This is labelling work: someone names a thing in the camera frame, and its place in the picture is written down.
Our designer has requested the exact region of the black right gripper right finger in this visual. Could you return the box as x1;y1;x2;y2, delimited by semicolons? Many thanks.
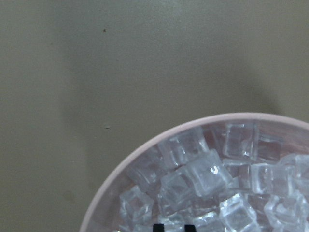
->
184;224;196;232

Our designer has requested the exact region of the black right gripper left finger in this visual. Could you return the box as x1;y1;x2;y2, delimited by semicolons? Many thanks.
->
153;223;165;232

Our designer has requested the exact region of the pile of clear ice cubes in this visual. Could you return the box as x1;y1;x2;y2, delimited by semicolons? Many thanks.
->
118;121;309;232

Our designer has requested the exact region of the pink bowl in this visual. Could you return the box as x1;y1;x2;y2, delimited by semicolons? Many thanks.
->
79;112;309;232

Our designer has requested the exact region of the brown paper table cover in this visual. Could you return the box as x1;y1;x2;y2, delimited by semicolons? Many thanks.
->
0;0;309;232

